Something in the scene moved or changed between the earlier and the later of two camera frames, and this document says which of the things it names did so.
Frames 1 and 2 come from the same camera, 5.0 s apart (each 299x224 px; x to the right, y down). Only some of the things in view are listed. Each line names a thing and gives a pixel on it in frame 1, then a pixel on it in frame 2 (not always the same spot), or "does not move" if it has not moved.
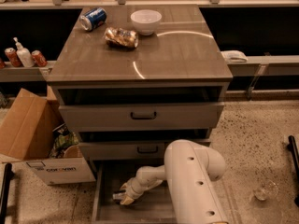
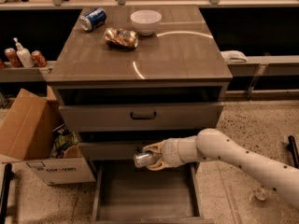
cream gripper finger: [124, 186] to [155, 147]
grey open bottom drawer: [153, 205] does not move
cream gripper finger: [127, 201] to [159, 165]
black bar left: [5, 197] does not move
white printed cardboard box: [61, 171] does not move
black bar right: [292, 147] does not move
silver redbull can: [119, 196] to [142, 160]
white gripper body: [135, 187] to [169, 153]
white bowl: [146, 21] does not move
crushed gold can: [121, 36] does not move
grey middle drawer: [123, 151] does not move
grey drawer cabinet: [131, 79] does not move
